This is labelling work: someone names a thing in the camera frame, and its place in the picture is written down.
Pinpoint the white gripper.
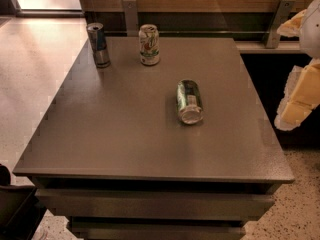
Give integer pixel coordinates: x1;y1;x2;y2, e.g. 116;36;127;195
274;0;320;131

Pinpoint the green soda can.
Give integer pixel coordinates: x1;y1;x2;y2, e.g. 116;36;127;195
176;79;203;125

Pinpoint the white soda can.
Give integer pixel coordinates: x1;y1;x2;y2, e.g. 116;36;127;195
139;24;160;66

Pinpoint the blue silver energy drink can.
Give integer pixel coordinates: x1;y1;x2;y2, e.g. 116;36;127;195
86;22;111;68

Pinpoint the grey drawer cabinet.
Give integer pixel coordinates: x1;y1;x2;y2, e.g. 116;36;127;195
14;37;294;240

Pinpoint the dark object at bottom left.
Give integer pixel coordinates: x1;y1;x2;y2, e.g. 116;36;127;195
0;165;48;240

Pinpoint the right metal wall bracket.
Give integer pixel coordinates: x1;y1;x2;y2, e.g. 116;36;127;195
263;0;295;49

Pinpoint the metal wall bracket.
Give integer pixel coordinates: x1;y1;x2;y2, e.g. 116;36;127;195
263;0;295;49
122;0;139;37

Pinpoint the left metal wall bracket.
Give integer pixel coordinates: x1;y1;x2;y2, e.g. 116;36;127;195
122;0;139;37

